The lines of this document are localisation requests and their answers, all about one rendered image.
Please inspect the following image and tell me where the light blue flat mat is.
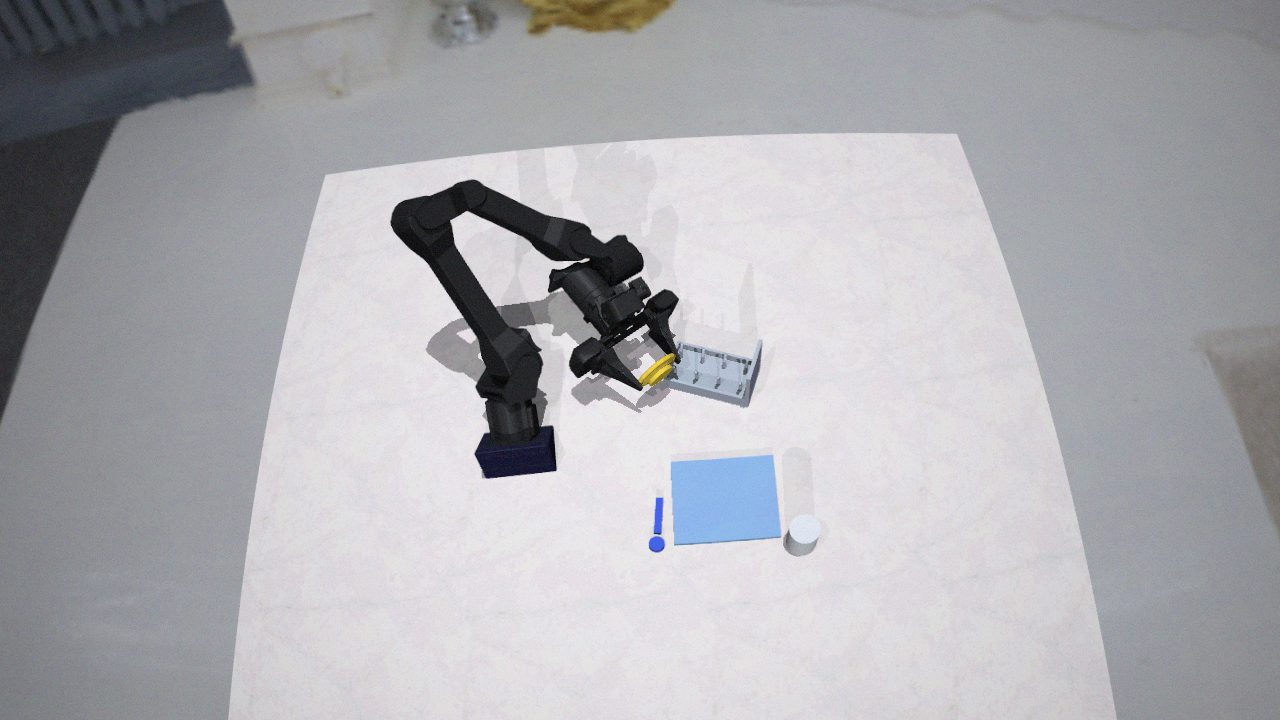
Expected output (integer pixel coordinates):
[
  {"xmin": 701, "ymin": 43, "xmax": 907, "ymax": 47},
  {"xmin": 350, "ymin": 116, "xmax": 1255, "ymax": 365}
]
[{"xmin": 671, "ymin": 455, "xmax": 782, "ymax": 546}]

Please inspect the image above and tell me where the yellow plate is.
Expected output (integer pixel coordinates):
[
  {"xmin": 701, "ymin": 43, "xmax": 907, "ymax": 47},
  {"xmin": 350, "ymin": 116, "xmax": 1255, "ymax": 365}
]
[{"xmin": 639, "ymin": 354, "xmax": 676, "ymax": 386}]

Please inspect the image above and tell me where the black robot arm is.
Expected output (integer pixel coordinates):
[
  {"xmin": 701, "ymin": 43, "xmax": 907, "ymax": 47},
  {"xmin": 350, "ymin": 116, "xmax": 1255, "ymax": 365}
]
[{"xmin": 390, "ymin": 179, "xmax": 652, "ymax": 445}]

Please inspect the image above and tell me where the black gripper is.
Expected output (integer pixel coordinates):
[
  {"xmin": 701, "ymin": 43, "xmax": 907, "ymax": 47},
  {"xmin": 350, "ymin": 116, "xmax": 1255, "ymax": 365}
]
[{"xmin": 570, "ymin": 284, "xmax": 681, "ymax": 391}]

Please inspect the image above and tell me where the grey dish rack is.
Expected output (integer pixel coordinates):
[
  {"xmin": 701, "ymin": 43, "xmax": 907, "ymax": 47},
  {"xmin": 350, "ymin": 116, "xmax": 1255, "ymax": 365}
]
[{"xmin": 663, "ymin": 340, "xmax": 763, "ymax": 407}]

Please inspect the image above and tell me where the grey cylinder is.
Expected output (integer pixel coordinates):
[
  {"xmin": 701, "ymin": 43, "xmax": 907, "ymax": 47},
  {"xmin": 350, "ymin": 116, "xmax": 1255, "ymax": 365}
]
[{"xmin": 786, "ymin": 514, "xmax": 820, "ymax": 556}]

